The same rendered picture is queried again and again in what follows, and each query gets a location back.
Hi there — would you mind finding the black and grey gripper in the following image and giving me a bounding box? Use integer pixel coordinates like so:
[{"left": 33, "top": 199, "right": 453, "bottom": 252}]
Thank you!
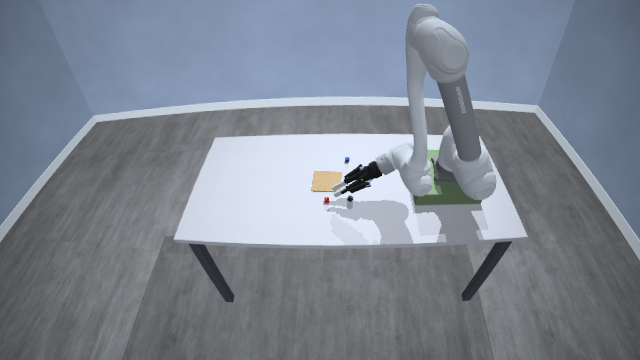
[{"left": 331, "top": 161, "right": 383, "bottom": 198}]

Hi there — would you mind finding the tan flat mat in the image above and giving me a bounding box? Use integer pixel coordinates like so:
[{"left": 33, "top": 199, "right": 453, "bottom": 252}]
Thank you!
[{"left": 311, "top": 171, "right": 342, "bottom": 192}]

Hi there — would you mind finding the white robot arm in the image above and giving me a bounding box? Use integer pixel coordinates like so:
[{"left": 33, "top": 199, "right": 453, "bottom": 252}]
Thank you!
[{"left": 376, "top": 4, "right": 496, "bottom": 200}]

